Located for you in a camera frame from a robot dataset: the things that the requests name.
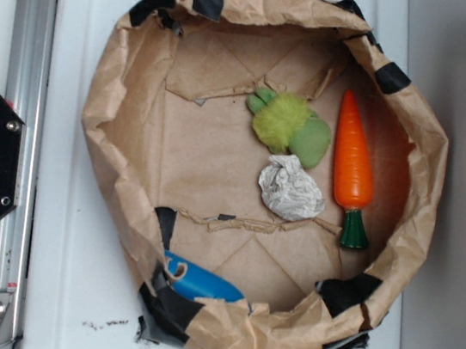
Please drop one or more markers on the aluminium extrusion rail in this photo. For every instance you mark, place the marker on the aluminium extrusion rail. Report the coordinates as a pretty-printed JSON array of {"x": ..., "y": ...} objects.
[{"x": 27, "y": 79}]

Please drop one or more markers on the orange toy carrot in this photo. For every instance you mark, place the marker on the orange toy carrot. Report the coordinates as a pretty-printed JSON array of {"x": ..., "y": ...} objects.
[{"x": 353, "y": 177}]

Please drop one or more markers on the green fuzzy plush toy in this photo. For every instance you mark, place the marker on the green fuzzy plush toy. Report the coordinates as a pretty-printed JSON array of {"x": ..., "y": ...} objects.
[{"x": 284, "y": 122}]

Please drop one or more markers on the crumpled white paper ball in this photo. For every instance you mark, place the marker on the crumpled white paper ball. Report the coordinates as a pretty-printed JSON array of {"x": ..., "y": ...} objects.
[{"x": 288, "y": 191}]

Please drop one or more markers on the brown paper bag basket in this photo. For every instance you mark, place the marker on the brown paper bag basket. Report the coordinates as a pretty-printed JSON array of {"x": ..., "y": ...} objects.
[{"x": 178, "y": 164}]

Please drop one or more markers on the blue plastic object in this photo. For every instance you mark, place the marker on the blue plastic object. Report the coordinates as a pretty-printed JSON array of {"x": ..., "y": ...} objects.
[{"x": 192, "y": 281}]

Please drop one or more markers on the white tray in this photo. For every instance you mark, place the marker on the white tray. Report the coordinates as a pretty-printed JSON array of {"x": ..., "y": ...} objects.
[{"x": 80, "y": 292}]

